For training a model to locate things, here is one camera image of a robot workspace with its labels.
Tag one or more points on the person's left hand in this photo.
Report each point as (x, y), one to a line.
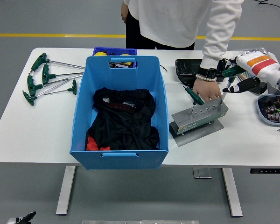
(206, 89)

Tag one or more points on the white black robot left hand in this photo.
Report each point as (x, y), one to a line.
(25, 218)

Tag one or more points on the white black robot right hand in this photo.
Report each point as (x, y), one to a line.
(259, 66)

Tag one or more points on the person's right hand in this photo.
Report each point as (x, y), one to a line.
(124, 12)

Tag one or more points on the grey green wrench stand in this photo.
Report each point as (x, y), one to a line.
(200, 121)

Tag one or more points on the person's left forearm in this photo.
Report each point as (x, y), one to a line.
(218, 46)

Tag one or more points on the clear bag of resistors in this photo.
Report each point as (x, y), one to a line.
(254, 50)

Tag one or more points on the black wristwatch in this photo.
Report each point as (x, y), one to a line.
(210, 72)

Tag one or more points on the black plastic tray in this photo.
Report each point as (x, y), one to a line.
(186, 68)

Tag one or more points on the small dark blue bin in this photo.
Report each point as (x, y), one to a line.
(116, 49)

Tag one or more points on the yellow round object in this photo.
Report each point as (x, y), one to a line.
(100, 54)
(125, 55)

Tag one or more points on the person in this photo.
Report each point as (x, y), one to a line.
(168, 21)

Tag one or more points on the light blue bowl of components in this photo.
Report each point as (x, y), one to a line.
(274, 109)

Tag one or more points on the white table leg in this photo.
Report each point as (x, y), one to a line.
(232, 193)
(65, 191)

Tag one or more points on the black cloth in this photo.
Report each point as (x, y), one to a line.
(123, 126)

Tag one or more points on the red cloth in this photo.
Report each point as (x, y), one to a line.
(92, 144)

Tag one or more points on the black table control panel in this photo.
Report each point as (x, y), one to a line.
(268, 171)

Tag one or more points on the large light blue plastic bin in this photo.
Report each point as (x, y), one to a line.
(121, 162)

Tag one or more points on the grey metal table bracket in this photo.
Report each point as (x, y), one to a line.
(202, 173)

